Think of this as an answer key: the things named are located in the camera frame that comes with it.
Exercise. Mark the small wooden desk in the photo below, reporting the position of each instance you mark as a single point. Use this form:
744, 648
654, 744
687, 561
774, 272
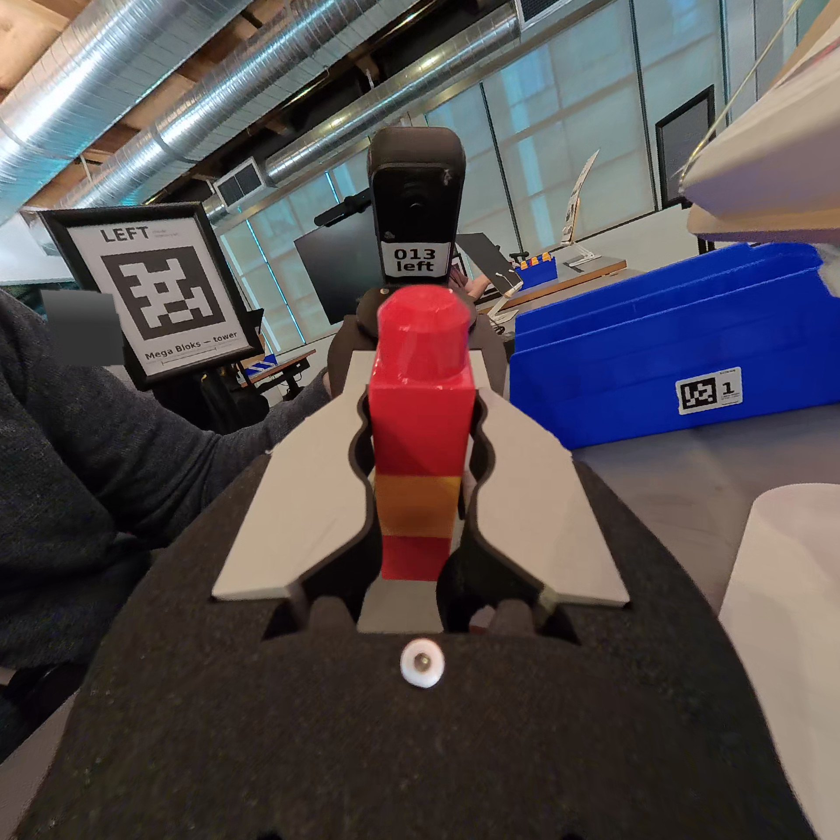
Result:
282, 368

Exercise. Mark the small monitor on stand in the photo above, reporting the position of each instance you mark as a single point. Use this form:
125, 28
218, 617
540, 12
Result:
685, 138

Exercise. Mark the grey open laptop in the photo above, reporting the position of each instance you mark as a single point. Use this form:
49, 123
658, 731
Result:
486, 256

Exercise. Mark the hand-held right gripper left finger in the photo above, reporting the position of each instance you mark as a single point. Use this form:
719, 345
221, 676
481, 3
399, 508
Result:
295, 525

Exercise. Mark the blue plastic bin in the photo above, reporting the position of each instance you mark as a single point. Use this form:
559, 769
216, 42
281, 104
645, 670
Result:
538, 273
617, 381

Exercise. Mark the grey desk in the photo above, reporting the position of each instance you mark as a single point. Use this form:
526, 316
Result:
683, 486

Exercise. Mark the instruction board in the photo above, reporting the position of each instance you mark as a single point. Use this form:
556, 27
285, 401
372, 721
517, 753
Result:
775, 158

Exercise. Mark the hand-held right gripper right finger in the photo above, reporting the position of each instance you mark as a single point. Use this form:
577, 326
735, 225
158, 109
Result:
551, 525

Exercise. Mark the black webcam bar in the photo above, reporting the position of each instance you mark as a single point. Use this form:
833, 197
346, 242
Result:
341, 208

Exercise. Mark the large dark display screen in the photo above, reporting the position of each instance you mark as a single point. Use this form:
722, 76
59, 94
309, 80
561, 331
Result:
335, 269

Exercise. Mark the black and white tag sign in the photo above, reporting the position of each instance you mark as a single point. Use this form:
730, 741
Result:
158, 282

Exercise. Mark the silver air duct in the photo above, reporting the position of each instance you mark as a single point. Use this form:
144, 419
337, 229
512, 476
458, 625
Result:
131, 79

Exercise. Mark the tilted document stand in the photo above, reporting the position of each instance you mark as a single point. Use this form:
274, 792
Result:
578, 197

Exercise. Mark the person's dark sweater torso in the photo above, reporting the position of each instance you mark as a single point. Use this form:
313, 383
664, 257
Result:
53, 551

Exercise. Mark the wooden table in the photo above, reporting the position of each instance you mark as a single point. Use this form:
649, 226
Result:
584, 278

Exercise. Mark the white document stand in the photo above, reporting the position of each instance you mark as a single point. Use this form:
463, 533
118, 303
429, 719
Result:
788, 617

